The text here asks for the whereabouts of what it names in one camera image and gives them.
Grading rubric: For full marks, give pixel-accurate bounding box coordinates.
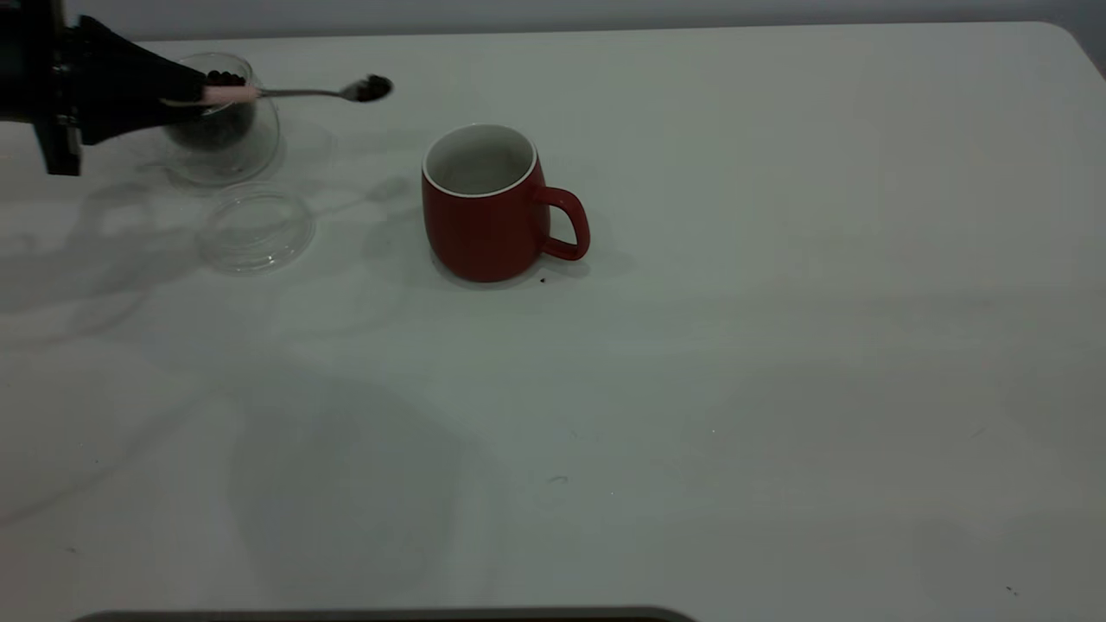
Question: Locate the clear glass handled cup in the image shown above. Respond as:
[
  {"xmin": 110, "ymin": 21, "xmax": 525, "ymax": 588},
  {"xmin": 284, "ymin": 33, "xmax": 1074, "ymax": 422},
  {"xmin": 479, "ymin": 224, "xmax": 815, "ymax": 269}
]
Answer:
[{"xmin": 160, "ymin": 52, "xmax": 283, "ymax": 187}]

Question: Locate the pink handled metal spoon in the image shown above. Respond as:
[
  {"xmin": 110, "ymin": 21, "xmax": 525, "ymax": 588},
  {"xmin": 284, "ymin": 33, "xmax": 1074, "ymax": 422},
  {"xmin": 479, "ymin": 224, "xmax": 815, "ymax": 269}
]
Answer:
[{"xmin": 160, "ymin": 75, "xmax": 395, "ymax": 108}]

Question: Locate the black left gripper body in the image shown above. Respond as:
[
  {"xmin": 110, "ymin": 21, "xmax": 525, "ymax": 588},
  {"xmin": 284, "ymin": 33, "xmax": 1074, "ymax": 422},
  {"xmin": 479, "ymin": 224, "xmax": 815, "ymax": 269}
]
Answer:
[{"xmin": 0, "ymin": 0, "xmax": 85, "ymax": 176}]

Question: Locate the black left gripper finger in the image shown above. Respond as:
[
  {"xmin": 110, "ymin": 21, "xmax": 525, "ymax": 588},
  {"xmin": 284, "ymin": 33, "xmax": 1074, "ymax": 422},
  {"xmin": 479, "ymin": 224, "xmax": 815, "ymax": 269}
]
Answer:
[
  {"xmin": 84, "ymin": 99, "xmax": 205, "ymax": 146},
  {"xmin": 84, "ymin": 17, "xmax": 209, "ymax": 101}
]

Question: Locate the red ceramic mug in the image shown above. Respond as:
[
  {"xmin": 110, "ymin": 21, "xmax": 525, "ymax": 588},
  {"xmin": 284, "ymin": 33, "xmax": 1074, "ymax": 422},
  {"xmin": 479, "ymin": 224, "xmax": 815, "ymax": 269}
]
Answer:
[{"xmin": 421, "ymin": 124, "xmax": 592, "ymax": 283}]

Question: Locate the dark coffee beans heap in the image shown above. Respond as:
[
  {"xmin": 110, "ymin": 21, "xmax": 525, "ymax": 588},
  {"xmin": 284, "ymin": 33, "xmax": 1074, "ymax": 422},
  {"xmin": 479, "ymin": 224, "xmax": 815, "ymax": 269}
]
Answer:
[{"xmin": 164, "ymin": 71, "xmax": 258, "ymax": 153}]

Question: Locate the small clear glass dish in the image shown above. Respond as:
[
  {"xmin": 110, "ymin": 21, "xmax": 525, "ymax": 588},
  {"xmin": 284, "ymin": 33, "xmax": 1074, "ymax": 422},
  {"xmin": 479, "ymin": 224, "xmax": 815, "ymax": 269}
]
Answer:
[{"xmin": 197, "ymin": 183, "xmax": 317, "ymax": 277}]

